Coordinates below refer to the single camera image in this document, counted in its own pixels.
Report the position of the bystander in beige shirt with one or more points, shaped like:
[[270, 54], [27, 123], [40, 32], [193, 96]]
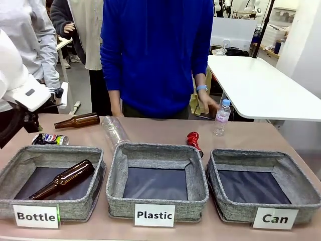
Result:
[[82, 35]]

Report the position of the white Can label card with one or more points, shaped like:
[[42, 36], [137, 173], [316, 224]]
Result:
[[275, 219]]

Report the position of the white Bottle label card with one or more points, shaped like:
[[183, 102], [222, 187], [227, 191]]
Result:
[[35, 216]]

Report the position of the white side table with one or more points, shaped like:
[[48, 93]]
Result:
[[62, 62]]

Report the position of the white desk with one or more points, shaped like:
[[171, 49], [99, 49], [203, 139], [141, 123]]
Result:
[[260, 85]]

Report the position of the grey basket labelled Can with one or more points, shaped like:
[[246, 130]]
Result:
[[235, 208]]

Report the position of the dark blue flask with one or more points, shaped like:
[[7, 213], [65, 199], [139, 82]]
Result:
[[277, 47]]

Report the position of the brown paper bag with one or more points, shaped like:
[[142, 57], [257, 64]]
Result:
[[194, 104]]

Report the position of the person's left hand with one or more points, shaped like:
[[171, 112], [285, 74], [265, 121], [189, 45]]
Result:
[[206, 104]]

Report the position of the crushed red can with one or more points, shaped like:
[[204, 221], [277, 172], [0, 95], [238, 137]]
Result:
[[193, 140]]

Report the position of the grey basket labelled Bottle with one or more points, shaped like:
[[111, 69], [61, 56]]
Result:
[[75, 208]]

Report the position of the brown glass bottle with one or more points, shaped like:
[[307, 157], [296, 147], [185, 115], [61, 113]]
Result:
[[67, 177], [77, 121]]

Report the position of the white Plastic label card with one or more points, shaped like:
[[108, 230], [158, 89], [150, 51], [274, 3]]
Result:
[[154, 215]]

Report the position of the person's right forearm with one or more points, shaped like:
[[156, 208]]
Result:
[[116, 103]]

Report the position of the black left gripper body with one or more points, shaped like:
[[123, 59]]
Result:
[[15, 123]]

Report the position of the grey basket labelled Plastic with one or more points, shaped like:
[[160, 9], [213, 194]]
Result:
[[155, 200]]

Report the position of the white partition panel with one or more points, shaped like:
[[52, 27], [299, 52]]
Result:
[[234, 31]]

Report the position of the black tripod pole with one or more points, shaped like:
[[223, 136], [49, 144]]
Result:
[[262, 27]]

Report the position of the crushed blue Pepsi can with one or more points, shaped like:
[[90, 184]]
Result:
[[50, 138]]

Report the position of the light blue wristband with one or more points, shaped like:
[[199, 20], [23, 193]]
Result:
[[201, 88]]

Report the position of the small clear water bottle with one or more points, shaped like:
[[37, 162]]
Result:
[[222, 118]]

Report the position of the person's left forearm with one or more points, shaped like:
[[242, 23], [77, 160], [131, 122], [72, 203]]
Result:
[[200, 80]]

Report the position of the bystander in grey jacket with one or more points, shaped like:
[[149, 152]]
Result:
[[32, 37]]

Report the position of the person in blue sweater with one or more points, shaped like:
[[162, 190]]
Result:
[[153, 55]]

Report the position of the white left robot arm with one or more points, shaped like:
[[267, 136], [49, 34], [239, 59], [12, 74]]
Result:
[[17, 85]]

